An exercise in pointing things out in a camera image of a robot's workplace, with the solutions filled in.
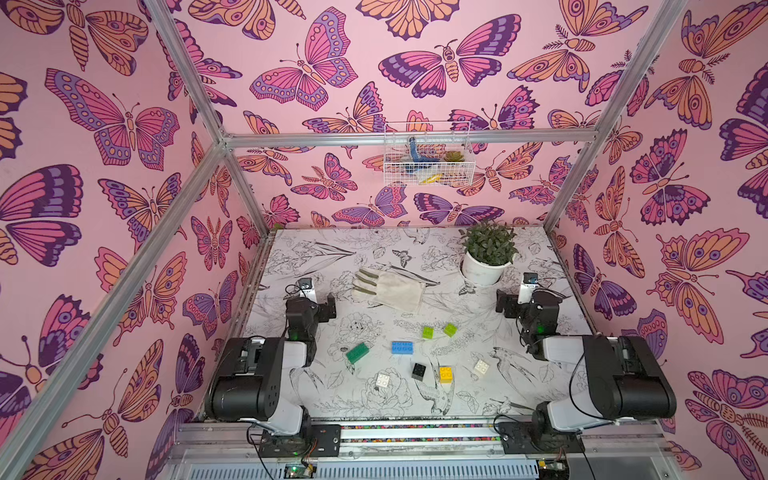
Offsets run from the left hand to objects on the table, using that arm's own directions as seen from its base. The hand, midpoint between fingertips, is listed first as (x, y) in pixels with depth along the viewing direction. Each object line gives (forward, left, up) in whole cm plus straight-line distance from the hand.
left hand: (318, 292), depth 95 cm
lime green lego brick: (-11, -35, -6) cm, 37 cm away
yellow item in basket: (+21, -35, +28) cm, 50 cm away
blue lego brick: (-16, -27, -5) cm, 31 cm away
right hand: (0, -63, +1) cm, 63 cm away
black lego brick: (-24, -31, -3) cm, 39 cm away
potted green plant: (+8, -53, +12) cm, 55 cm away
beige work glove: (+6, -24, -6) cm, 25 cm away
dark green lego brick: (-17, -13, -6) cm, 23 cm away
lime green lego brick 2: (-10, -42, -6) cm, 43 cm away
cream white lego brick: (-21, -49, -6) cm, 54 cm away
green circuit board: (-46, -1, -8) cm, 46 cm away
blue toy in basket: (+33, -31, +27) cm, 53 cm away
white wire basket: (+34, -35, +28) cm, 56 cm away
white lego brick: (-26, -21, -5) cm, 33 cm away
